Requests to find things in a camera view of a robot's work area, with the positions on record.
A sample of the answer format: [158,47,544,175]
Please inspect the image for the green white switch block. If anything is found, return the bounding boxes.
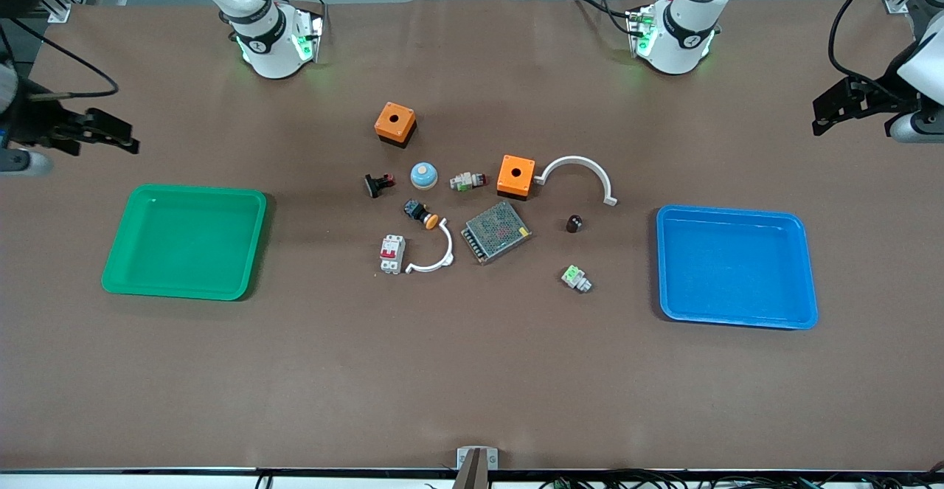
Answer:
[560,264,593,294]

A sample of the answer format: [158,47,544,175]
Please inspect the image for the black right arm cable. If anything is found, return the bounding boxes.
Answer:
[0,17,119,100]

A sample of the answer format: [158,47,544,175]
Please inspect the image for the metal table edge bracket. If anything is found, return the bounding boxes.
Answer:
[457,446,499,489]

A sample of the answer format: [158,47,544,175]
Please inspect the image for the green plastic tray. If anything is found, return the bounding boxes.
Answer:
[101,184,268,302]

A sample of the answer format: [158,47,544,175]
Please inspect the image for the small white curved bracket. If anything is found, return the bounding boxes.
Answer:
[403,221,454,275]

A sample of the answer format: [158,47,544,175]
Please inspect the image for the black orange-head push button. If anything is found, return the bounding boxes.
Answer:
[403,199,440,230]

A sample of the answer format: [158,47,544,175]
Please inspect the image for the white red circuit breaker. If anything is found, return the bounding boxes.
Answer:
[379,234,407,275]

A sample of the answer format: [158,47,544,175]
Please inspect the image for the black left base cable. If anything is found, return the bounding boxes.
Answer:
[566,0,636,37]

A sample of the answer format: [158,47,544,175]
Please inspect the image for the orange button box with hole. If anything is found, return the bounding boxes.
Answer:
[373,101,418,150]
[496,154,537,201]

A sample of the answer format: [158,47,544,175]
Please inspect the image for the large white curved bracket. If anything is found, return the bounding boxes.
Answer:
[533,156,619,207]

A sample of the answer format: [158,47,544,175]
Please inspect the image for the blue plastic tray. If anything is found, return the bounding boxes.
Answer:
[656,204,819,330]

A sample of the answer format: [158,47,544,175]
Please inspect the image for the metal mesh power supply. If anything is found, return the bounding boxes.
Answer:
[460,201,533,266]

